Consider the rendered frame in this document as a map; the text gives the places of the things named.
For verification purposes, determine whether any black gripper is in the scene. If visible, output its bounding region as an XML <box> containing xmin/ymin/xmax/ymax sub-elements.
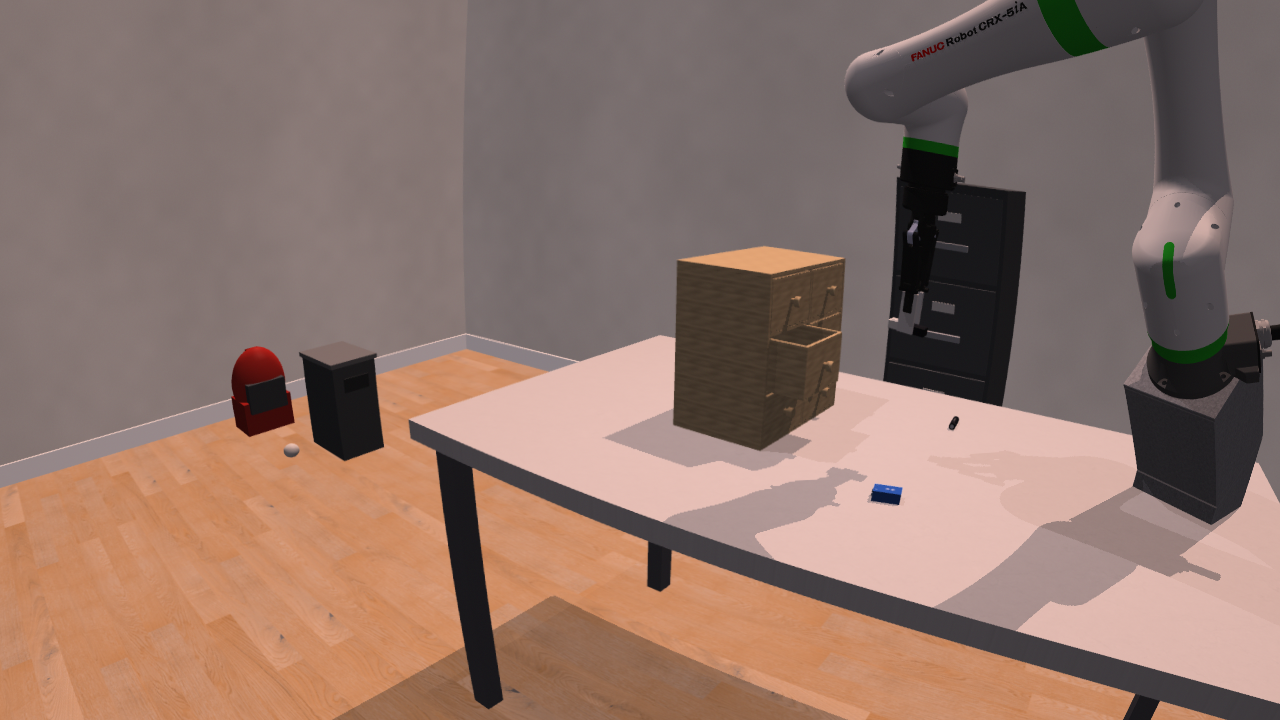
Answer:
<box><xmin>897</xmin><ymin>184</ymin><xmax>948</xmax><ymax>334</ymax></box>

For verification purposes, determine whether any small wooden chest of drawers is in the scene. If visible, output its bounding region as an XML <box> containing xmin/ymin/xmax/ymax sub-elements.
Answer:
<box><xmin>673</xmin><ymin>246</ymin><xmax>845</xmax><ymax>451</ymax></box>

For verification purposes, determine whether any black and white eraser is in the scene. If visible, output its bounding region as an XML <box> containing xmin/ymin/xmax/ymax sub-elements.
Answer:
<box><xmin>888</xmin><ymin>318</ymin><xmax>928</xmax><ymax>338</ymax></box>

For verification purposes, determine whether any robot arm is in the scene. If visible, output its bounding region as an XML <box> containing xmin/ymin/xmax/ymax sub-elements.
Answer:
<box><xmin>845</xmin><ymin>0</ymin><xmax>1280</xmax><ymax>398</ymax></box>

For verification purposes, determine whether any brown wooden drawer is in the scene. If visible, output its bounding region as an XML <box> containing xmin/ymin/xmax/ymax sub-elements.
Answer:
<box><xmin>810</xmin><ymin>263</ymin><xmax>844</xmax><ymax>319</ymax></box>
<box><xmin>762</xmin><ymin>393</ymin><xmax>803</xmax><ymax>446</ymax></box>
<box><xmin>810</xmin><ymin>313</ymin><xmax>840</xmax><ymax>331</ymax></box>
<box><xmin>767</xmin><ymin>325</ymin><xmax>842</xmax><ymax>401</ymax></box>
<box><xmin>803</xmin><ymin>383</ymin><xmax>835</xmax><ymax>421</ymax></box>
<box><xmin>771</xmin><ymin>270</ymin><xmax>812</xmax><ymax>333</ymax></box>

